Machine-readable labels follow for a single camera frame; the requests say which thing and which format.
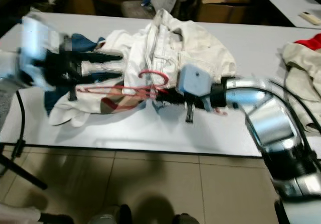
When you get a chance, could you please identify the grey seat cushion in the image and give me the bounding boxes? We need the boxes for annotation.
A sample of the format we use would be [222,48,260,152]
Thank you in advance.
[120,0,156,19]

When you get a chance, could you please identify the brown cardboard box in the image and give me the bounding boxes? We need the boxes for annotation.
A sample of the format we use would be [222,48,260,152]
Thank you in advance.
[195,0,257,24]

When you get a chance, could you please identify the red garment white stripes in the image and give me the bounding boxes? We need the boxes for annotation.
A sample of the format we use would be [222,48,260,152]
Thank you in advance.
[293,32,321,49]

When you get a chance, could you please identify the cream garment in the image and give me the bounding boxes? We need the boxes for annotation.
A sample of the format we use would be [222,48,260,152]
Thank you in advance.
[280,40,321,135]

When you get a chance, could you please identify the red plastic hanger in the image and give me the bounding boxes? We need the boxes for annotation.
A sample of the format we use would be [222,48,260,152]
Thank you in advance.
[75,69,171,102]

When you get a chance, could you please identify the grey right robot foot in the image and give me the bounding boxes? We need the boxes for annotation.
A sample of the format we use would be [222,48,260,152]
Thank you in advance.
[173,213,207,224]

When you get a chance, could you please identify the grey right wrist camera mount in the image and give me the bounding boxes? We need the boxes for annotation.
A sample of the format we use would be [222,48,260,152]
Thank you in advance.
[175,64,213,112]

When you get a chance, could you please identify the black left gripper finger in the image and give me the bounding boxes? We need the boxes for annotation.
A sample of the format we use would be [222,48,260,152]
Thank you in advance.
[80,52,124,65]
[80,71,124,83]

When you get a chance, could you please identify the white jacket plaid lining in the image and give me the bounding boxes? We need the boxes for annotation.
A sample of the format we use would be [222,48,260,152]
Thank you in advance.
[50,9,237,129]

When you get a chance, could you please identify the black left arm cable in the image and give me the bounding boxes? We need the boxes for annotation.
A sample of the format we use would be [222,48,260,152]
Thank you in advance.
[0,90,49,190]

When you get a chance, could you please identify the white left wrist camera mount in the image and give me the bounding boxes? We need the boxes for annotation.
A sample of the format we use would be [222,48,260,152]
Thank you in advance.
[22,13,66,89]

